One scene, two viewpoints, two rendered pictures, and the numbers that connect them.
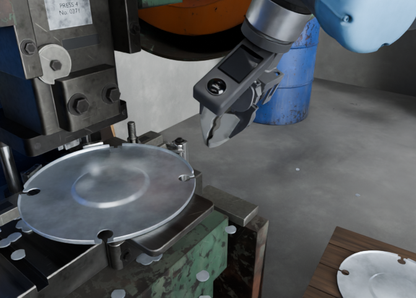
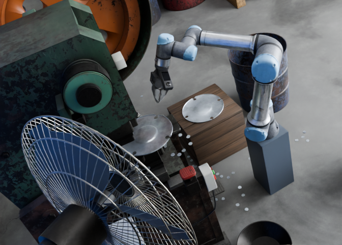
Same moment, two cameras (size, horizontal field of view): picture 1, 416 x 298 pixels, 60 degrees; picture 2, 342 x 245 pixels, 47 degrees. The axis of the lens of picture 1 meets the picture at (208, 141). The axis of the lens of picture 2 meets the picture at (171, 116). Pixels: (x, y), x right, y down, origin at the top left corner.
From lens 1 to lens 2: 1.63 m
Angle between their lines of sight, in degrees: 38
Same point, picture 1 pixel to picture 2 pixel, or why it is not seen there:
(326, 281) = (186, 123)
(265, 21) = (165, 64)
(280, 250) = not seen: hidden behind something
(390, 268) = (194, 104)
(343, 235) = (172, 108)
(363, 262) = (187, 109)
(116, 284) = (168, 154)
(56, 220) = (153, 146)
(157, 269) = (170, 144)
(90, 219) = (158, 139)
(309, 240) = not seen: hidden behind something
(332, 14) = (189, 58)
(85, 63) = not seen: hidden behind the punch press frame
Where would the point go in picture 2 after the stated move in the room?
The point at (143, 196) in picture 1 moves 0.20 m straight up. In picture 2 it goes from (157, 127) to (145, 98)
